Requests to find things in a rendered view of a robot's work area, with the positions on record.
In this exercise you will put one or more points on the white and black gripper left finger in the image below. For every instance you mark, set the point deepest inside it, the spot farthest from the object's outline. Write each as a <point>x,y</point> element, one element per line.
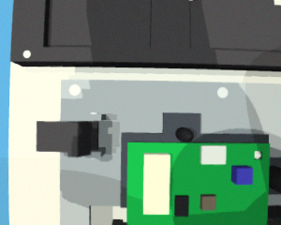
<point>118,222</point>

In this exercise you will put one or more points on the green circuit board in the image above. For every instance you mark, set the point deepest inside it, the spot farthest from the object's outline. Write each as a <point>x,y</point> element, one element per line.
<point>197,183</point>

